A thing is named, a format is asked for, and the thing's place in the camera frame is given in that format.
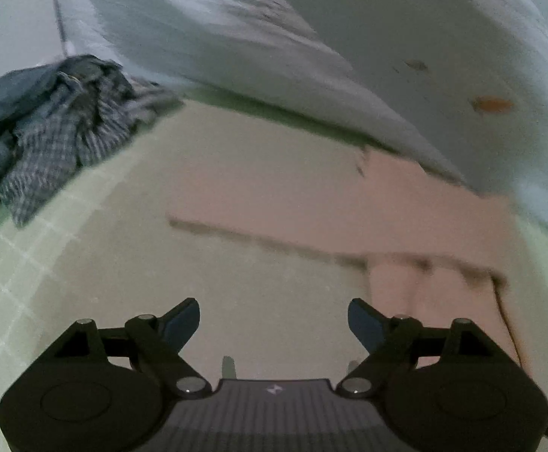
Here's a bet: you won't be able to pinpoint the pink garment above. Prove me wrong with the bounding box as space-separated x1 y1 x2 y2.
167 144 536 374

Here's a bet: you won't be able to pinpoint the light blue printed blanket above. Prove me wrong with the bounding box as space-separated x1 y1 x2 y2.
50 0 548 236

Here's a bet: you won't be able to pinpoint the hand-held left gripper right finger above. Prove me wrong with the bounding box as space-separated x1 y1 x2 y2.
335 297 499 397

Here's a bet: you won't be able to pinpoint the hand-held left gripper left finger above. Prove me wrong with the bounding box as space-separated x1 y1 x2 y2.
52 297 212 397

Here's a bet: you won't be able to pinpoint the white board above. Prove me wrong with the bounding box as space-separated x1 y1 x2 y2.
0 0 68 118

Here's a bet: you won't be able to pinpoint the grey striped garment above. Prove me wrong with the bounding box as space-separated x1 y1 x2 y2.
128 78 184 121

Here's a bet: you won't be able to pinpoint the green grid mat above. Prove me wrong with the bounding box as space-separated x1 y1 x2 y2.
0 85 548 434

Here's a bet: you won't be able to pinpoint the plaid shirt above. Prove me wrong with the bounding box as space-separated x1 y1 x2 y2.
0 63 162 228

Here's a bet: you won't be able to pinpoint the blue denim jeans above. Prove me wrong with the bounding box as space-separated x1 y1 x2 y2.
0 54 115 220

